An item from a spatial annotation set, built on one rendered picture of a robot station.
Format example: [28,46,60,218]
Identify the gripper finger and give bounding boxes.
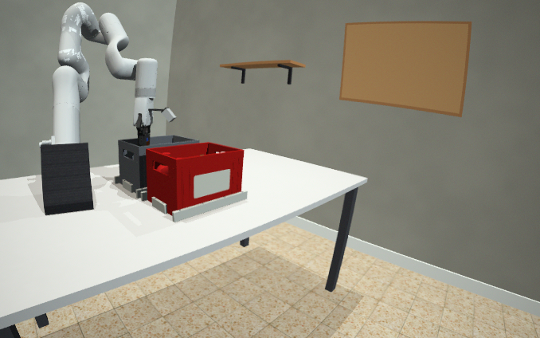
[146,125,151,144]
[136,113,147,147]

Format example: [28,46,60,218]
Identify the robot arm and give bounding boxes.
[39,2,158,148]

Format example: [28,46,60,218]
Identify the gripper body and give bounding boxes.
[133,96,155,127]

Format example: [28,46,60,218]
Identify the red bottle crate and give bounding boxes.
[146,142,245,215]

